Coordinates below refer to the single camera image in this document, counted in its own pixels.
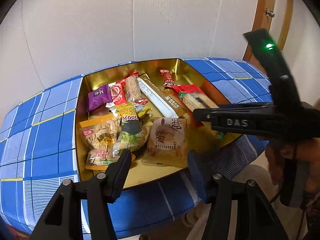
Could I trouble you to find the orange peanut snack bag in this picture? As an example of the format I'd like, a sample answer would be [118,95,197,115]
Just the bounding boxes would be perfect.
[79,114,123,170]

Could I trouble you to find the green-edged cracker packet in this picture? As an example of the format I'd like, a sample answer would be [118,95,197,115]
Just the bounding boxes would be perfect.
[178,92,218,112]

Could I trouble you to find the red snack packet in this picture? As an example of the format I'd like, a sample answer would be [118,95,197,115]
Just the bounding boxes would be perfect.
[172,84,202,94]

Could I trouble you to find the yellow green snack pouch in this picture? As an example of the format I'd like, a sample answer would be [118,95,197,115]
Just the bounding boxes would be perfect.
[111,102,151,157]

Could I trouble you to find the beige pastry packet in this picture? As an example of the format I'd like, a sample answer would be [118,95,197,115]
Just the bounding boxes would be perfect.
[142,117,189,168]

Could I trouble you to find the long brown white snack bar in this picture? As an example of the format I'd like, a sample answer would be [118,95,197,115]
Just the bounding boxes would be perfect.
[137,74,187,118]

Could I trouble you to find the small red candy packet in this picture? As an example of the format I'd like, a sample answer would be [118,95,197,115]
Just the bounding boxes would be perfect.
[159,69,175,88]

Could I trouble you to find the purple snack packet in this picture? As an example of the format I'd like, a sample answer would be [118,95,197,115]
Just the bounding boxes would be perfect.
[87,84,112,112]

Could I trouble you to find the red white wafer packet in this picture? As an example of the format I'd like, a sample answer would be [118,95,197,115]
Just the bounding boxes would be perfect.
[108,79,127,105]

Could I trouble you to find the sesame bar red ends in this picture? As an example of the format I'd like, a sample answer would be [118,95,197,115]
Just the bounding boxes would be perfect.
[124,72,148,105]

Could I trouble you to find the person right hand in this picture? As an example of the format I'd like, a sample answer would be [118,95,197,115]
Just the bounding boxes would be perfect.
[265,137,320,196]

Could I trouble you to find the left knee beige trousers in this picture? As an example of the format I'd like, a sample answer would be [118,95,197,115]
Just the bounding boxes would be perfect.
[182,201,211,240]

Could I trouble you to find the blue plaid tablecloth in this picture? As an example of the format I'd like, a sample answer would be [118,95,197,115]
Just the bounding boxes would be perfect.
[1,57,271,238]

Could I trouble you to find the metal door knob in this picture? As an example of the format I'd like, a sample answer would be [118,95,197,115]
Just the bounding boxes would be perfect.
[265,8,275,18]

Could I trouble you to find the wooden door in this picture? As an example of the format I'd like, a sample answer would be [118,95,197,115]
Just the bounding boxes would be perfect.
[242,0,295,63]

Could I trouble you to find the gold tin tray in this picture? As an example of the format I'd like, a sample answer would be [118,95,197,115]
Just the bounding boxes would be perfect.
[75,59,240,188]

